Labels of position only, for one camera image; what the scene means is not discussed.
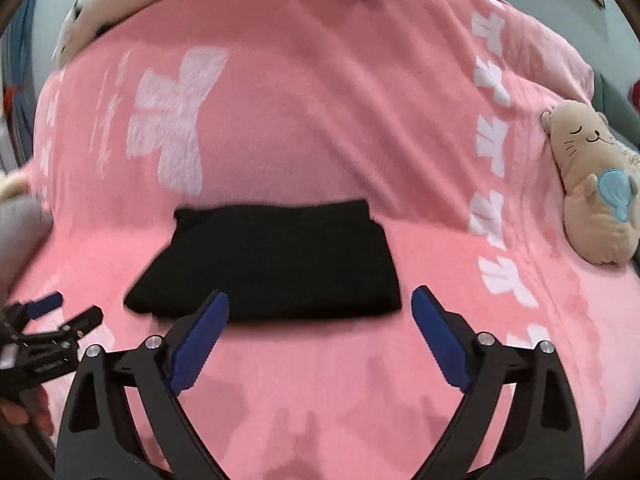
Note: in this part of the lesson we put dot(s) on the grey cushion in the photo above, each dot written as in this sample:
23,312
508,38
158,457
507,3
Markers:
22,250

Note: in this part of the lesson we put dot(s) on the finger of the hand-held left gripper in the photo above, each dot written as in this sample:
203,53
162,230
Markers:
47,304
85,322

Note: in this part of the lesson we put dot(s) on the person's left hand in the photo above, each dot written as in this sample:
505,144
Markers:
25,412

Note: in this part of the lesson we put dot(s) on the pink printed blanket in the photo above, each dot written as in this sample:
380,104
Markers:
325,135

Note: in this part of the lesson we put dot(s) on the black pants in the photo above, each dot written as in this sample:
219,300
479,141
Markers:
275,260

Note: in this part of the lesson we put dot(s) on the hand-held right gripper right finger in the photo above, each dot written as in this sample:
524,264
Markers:
442,340

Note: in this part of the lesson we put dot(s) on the beige cat plush toy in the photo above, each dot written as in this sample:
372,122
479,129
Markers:
595,185

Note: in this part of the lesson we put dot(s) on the blue curtain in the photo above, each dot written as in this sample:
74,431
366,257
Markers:
17,85

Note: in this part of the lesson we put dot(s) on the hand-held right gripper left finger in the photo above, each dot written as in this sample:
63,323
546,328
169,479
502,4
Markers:
197,340

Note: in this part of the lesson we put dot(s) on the green pillow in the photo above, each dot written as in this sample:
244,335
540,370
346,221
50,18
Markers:
617,110

